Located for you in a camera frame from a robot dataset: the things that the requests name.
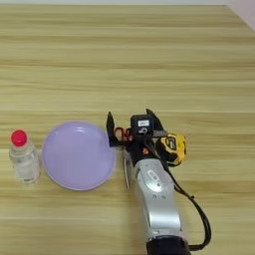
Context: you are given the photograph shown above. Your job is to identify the red handled scissors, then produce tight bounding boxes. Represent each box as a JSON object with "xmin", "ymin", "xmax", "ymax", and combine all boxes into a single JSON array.
[{"xmin": 113, "ymin": 127, "xmax": 134, "ymax": 191}]

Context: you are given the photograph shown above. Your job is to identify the clear bottle red cap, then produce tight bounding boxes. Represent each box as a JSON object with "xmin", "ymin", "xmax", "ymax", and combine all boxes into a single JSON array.
[{"xmin": 8, "ymin": 128, "xmax": 42, "ymax": 185}]

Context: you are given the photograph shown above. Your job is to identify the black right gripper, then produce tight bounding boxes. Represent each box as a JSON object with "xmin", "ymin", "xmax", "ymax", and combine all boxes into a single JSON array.
[{"xmin": 106, "ymin": 108, "xmax": 167, "ymax": 167}]

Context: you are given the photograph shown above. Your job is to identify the yellow black tape measure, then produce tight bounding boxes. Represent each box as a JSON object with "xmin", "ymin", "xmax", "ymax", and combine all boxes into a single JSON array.
[{"xmin": 154, "ymin": 131, "xmax": 188, "ymax": 167}]

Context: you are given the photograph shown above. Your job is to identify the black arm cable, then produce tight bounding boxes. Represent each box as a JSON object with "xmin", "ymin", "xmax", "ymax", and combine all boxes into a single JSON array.
[{"xmin": 163, "ymin": 161, "xmax": 212, "ymax": 252}]

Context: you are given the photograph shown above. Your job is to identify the purple round plate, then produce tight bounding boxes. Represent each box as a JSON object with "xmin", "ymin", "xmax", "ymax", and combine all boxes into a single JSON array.
[{"xmin": 41, "ymin": 121, "xmax": 117, "ymax": 192}]

